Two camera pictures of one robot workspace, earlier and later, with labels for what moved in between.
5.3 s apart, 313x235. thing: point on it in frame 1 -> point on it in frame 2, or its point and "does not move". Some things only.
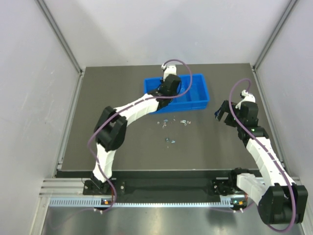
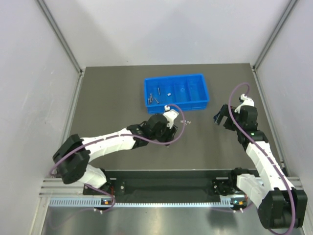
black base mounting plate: [166, 182] does not move
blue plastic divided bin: [196, 97] does not move
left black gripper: [174, 87] -> [171, 133]
